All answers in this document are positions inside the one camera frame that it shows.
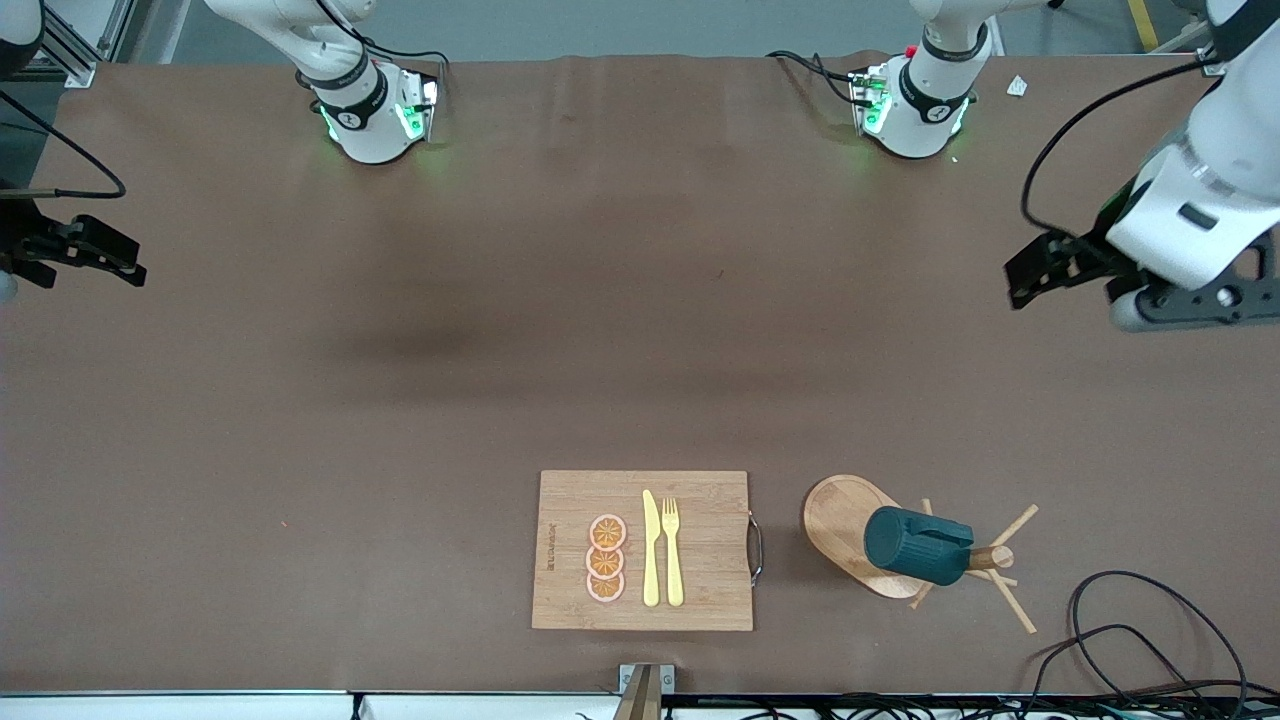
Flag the dark teal cup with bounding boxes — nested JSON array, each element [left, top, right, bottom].
[[864, 505, 975, 588]]

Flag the wooden mug rack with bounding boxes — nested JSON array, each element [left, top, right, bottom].
[[801, 474, 1041, 635]]

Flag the wooden cutting board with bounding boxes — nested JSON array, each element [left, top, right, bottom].
[[531, 470, 764, 633]]

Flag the yellow plastic fork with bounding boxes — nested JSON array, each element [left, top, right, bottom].
[[661, 497, 686, 608]]

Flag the yellow plastic knife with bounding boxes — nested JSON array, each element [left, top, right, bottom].
[[642, 489, 662, 608]]

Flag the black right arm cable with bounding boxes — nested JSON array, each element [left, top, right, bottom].
[[0, 90, 128, 199]]

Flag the aluminium frame profile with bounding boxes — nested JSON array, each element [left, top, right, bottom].
[[30, 0, 101, 89]]

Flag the black looped cable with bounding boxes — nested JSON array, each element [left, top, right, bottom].
[[1020, 625, 1201, 720], [1070, 570, 1251, 720]]

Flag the black left base cable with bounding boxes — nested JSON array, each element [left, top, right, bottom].
[[768, 50, 861, 106]]

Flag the black base cable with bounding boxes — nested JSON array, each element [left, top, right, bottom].
[[768, 50, 861, 106], [315, 0, 448, 96]]

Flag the black right base cable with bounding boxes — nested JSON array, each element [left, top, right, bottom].
[[315, 0, 448, 96]]

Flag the metal mount bracket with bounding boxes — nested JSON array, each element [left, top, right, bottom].
[[615, 663, 676, 720]]

